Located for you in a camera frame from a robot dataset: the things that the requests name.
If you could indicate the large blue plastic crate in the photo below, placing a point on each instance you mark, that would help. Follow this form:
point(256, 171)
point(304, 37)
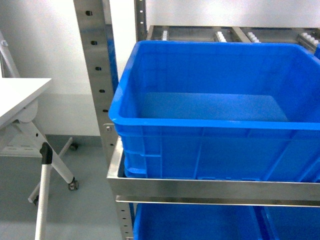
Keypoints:
point(220, 111)

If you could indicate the lower blue plastic crate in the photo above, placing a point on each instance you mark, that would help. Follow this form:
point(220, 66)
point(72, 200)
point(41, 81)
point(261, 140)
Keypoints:
point(197, 222)

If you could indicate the white pole black grip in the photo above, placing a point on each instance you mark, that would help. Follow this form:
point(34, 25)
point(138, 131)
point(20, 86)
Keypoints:
point(44, 187)

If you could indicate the stainless steel shelf rack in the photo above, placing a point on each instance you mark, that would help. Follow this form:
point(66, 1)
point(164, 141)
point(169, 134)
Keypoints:
point(96, 32)

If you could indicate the white folding table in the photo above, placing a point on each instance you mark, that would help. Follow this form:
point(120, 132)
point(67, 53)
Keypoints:
point(18, 108)

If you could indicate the lower right blue crate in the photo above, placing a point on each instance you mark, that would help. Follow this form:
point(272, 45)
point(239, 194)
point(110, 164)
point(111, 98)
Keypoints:
point(288, 223)

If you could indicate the right blue plastic crate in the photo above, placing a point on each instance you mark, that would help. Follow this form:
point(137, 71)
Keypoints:
point(317, 51)

